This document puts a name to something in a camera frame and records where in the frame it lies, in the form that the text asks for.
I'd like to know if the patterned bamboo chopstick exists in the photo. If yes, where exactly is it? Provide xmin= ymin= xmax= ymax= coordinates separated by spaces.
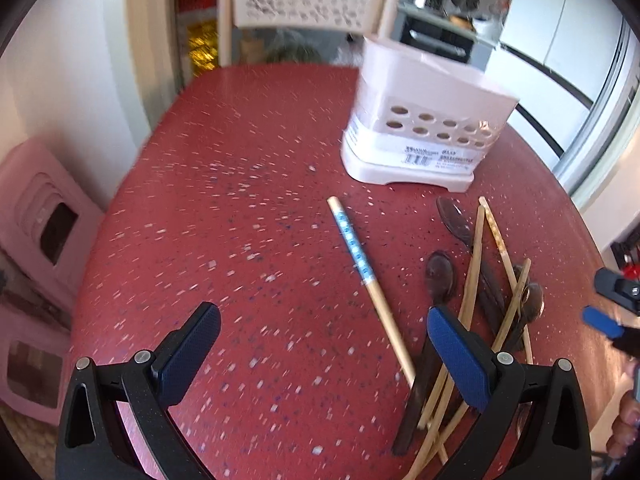
xmin=478 ymin=196 xmax=534 ymax=364

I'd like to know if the dark translucent spoon black handle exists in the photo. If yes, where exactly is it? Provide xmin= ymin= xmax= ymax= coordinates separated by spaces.
xmin=391 ymin=250 xmax=458 ymax=456

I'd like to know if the blue patterned chopstick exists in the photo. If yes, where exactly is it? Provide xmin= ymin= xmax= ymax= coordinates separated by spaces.
xmin=326 ymin=196 xmax=416 ymax=387

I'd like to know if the plain bamboo chopstick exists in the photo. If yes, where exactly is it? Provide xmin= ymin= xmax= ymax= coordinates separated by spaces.
xmin=418 ymin=206 xmax=485 ymax=429

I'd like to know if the person right hand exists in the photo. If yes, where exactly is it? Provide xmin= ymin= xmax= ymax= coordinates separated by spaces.
xmin=606 ymin=390 xmax=640 ymax=460

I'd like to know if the pink plastic stool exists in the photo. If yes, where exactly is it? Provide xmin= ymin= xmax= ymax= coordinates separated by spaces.
xmin=1 ymin=140 xmax=104 ymax=426

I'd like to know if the white refrigerator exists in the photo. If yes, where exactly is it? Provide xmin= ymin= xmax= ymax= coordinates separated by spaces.
xmin=486 ymin=0 xmax=639 ymax=186

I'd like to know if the white plastic utensil holder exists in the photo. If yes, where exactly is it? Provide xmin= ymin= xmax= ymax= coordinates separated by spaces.
xmin=341 ymin=36 xmax=518 ymax=193

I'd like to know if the black built-in oven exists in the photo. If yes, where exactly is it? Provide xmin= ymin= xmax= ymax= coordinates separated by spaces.
xmin=400 ymin=16 xmax=474 ymax=64

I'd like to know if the cream floral plastic basket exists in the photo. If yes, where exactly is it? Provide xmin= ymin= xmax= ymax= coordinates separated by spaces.
xmin=217 ymin=0 xmax=399 ymax=67

